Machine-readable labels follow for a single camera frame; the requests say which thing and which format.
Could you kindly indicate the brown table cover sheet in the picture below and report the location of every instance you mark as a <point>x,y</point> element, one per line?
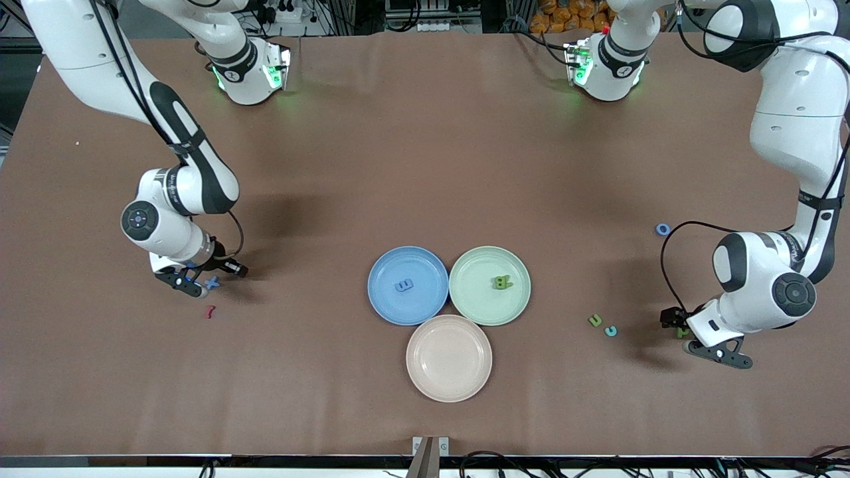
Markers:
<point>425,166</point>

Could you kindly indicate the blue foam letter E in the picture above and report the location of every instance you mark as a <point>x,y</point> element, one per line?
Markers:
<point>398,286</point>

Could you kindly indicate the black table edge rail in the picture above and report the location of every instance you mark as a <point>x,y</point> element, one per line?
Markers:
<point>133,461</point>

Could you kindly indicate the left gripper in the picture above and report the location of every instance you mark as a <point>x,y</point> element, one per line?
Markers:
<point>673,316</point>

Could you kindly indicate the light green plate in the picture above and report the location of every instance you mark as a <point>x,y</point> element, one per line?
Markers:
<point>478,305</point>

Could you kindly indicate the metal table edge bracket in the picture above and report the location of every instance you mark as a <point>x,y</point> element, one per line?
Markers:
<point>430,458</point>

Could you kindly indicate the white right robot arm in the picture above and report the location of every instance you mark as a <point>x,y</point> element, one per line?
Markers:
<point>73,60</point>

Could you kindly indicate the aluminium frame post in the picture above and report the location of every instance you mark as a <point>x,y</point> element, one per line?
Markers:
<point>16,46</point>

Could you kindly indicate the pile of orange fruits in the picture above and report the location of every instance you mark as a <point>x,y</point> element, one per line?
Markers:
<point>564,16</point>

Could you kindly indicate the white power strip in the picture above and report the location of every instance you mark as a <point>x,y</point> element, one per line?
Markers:
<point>285,14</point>
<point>438,26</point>

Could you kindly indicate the green foam letter B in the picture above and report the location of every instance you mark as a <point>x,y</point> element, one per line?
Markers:
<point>497,285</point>

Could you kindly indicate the blue foam letter X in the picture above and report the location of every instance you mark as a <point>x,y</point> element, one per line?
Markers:
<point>212,283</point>

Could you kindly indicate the blue plate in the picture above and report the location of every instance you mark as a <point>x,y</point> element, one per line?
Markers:
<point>425,305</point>

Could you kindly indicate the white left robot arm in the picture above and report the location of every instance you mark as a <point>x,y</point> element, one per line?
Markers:
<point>797,99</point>

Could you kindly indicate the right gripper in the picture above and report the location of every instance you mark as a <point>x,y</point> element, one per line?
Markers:
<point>226,265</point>

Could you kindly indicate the pale pink plate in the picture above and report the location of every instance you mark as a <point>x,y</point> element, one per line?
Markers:
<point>449,358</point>

